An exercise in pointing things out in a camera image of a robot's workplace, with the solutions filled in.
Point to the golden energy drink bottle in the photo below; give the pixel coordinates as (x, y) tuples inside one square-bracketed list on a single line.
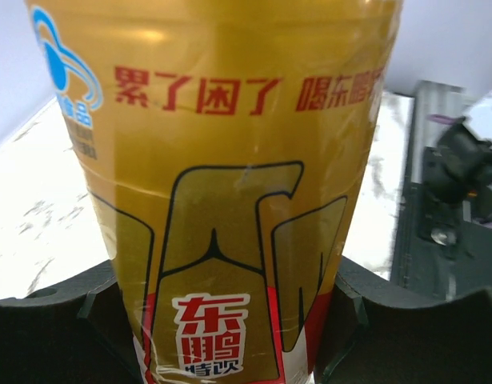
[(223, 144)]

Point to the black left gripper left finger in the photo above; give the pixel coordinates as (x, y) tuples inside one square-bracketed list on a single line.
[(75, 331)]

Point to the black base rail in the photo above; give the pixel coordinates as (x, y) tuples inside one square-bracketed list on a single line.
[(443, 246)]

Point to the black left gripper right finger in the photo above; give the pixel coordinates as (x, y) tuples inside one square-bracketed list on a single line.
[(377, 332)]

